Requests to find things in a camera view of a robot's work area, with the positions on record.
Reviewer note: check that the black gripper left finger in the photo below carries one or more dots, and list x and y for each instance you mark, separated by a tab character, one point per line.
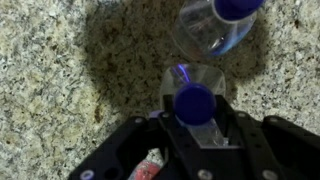
113	150

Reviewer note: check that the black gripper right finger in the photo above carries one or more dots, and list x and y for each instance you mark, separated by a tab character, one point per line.
283	150

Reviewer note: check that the Fiji water bottle blue cap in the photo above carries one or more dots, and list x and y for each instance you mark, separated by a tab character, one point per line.
213	30
195	103

